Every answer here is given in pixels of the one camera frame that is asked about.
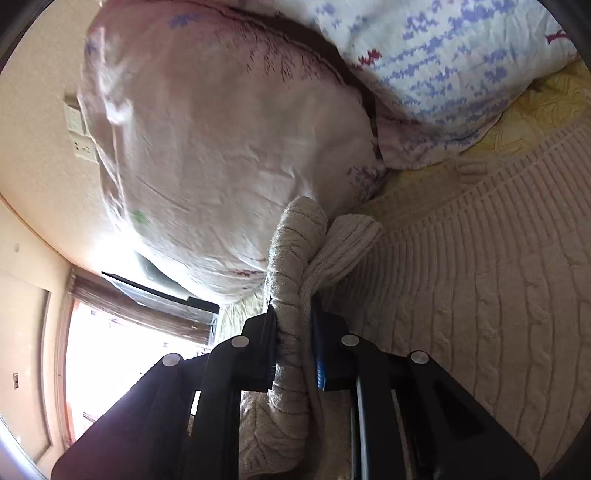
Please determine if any bright window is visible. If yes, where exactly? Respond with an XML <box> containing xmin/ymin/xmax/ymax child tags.
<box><xmin>64</xmin><ymin>299</ymin><xmax>218</xmax><ymax>446</ymax></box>

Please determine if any white wall socket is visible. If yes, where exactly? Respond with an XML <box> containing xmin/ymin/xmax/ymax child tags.
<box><xmin>68</xmin><ymin>131</ymin><xmax>101</xmax><ymax>163</ymax></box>

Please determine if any pink floral pillow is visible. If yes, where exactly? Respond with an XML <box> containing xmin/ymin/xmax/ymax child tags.
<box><xmin>75</xmin><ymin>0</ymin><xmax>389</xmax><ymax>306</ymax></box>

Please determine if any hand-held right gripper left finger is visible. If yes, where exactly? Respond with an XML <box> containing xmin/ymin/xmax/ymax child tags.
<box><xmin>51</xmin><ymin>296</ymin><xmax>279</xmax><ymax>480</ymax></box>

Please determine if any dark flat screen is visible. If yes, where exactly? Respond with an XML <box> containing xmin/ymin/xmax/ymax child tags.
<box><xmin>100</xmin><ymin>271</ymin><xmax>221</xmax><ymax>334</ymax></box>

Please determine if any beige panelled door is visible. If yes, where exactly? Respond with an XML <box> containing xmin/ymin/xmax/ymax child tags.
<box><xmin>0</xmin><ymin>268</ymin><xmax>71</xmax><ymax>467</ymax></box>

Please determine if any brown striped curtain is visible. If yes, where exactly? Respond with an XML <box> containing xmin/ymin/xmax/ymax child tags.
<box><xmin>68</xmin><ymin>273</ymin><xmax>214</xmax><ymax>347</ymax></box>

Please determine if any beige cable-knit sweater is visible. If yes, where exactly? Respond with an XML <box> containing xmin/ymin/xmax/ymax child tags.
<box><xmin>217</xmin><ymin>121</ymin><xmax>591</xmax><ymax>480</ymax></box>

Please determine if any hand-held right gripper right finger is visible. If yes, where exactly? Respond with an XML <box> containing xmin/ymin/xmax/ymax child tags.
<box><xmin>311</xmin><ymin>292</ymin><xmax>541</xmax><ymax>480</ymax></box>

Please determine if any white wall switch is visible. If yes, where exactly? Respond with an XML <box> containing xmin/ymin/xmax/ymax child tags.
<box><xmin>63</xmin><ymin>95</ymin><xmax>89</xmax><ymax>134</ymax></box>

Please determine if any white blue floral pillow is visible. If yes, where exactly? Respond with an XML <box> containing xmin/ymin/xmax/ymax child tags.
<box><xmin>244</xmin><ymin>0</ymin><xmax>581</xmax><ymax>171</ymax></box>

